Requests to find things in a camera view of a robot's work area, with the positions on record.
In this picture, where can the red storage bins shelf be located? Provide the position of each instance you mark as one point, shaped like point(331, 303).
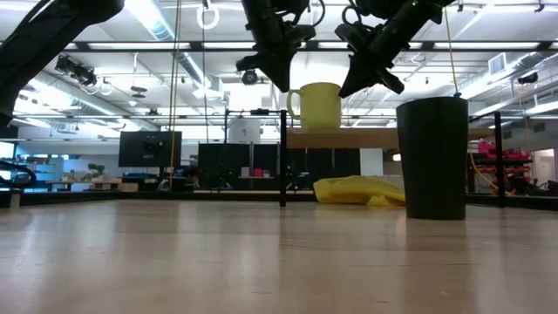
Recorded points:
point(514, 157)

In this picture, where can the black aluminium table frame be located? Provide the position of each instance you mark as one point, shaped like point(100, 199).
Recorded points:
point(131, 197)

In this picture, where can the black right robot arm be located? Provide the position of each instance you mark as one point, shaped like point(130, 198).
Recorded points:
point(383, 5)

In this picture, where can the wooden shelf board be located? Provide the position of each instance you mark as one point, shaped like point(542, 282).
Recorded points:
point(340, 138)

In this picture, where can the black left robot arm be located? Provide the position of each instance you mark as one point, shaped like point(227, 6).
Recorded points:
point(43, 35)

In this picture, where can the potted plant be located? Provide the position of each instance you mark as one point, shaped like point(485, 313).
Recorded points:
point(96, 170)

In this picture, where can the yellow mug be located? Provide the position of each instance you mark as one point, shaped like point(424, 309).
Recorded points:
point(320, 107)

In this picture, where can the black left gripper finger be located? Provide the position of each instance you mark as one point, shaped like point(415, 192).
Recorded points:
point(274, 70)
point(284, 70)

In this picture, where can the black monitor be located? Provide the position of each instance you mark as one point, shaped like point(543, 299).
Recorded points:
point(139, 150)

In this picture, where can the black metal shelf frame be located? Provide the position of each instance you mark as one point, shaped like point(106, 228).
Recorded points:
point(283, 165)

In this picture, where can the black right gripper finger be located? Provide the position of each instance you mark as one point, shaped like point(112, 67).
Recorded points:
point(355, 76)
point(369, 76)

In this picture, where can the black tumbler cup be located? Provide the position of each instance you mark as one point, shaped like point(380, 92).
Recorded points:
point(433, 161)

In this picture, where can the white box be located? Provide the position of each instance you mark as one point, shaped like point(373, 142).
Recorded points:
point(244, 131)

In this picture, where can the yellow cloth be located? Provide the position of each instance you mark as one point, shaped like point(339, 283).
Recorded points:
point(353, 189)

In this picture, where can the black partition panels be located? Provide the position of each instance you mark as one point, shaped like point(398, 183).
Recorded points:
point(218, 163)

